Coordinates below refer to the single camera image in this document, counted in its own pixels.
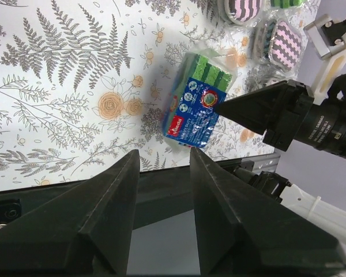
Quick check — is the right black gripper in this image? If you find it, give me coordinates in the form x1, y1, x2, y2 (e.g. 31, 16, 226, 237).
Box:
215, 74, 346, 159

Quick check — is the floral patterned table mat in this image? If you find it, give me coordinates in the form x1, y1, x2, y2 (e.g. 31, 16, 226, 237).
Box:
0, 0, 321, 193

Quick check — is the pink wavy sponge left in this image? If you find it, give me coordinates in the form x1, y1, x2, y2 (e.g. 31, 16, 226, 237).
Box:
217, 0, 265, 26

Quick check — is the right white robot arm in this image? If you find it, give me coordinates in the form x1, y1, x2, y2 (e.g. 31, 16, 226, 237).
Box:
215, 74, 346, 244

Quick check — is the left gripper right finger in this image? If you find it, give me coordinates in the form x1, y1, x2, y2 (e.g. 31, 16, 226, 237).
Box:
190, 148, 346, 276

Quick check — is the pink wavy sponge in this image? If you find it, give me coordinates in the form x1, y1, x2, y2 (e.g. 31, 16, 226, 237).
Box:
253, 17, 303, 73
217, 0, 265, 26

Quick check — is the pink wavy sponge middle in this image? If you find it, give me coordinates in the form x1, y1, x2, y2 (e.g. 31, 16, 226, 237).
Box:
253, 17, 303, 73

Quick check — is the blue green sponge pack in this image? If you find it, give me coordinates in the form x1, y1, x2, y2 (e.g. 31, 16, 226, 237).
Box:
270, 0, 304, 9
161, 48, 237, 148

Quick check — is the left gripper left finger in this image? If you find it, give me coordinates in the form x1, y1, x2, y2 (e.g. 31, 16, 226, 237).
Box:
0, 149, 140, 276

